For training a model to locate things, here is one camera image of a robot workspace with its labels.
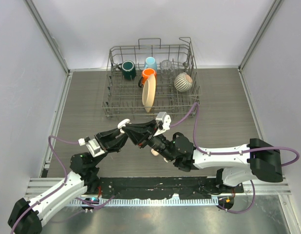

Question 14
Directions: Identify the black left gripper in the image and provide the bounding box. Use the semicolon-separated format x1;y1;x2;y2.
91;126;128;167

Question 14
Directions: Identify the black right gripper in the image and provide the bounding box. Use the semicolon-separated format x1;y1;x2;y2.
122;119;176;162

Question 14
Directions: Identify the white earbud charging case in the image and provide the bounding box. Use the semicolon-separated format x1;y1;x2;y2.
117;118;130;134

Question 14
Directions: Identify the pink earbud charging case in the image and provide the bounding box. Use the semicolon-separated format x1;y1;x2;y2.
151;149;159;156

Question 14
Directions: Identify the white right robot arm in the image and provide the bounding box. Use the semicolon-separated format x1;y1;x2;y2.
117;119;283;193

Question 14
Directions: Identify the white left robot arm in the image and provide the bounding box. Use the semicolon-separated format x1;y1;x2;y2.
8;128;128;234

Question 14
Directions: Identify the beige plate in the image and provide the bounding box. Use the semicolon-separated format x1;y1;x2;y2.
142;75;156;113

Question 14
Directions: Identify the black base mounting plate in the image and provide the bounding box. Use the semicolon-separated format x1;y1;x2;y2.
94;176;244;200

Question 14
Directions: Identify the orange mug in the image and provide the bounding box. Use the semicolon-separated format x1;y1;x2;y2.
138;68;157;88

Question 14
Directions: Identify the striped ceramic bowl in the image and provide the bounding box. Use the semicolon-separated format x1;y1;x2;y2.
173;72;193;93

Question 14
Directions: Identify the clear glass cup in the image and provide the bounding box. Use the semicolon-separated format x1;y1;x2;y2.
160;59;174;79

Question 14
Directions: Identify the dark green mug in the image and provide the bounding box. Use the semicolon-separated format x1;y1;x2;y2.
117;60;136;80

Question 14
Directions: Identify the light blue mug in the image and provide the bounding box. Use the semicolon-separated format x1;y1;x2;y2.
144;57;157;72

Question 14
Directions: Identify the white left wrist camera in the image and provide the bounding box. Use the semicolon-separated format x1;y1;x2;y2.
86;139;106;157

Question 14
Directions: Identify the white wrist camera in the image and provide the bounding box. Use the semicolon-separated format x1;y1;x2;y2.
86;139;106;157
154;112;171;136

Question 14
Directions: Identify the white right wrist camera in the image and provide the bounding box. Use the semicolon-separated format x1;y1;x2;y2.
154;112;171;136

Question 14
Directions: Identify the grey wire dish rack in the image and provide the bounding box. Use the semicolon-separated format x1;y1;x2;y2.
102;37;201;118

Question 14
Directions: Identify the white slotted cable duct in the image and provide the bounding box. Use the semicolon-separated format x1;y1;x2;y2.
70;197;219;207

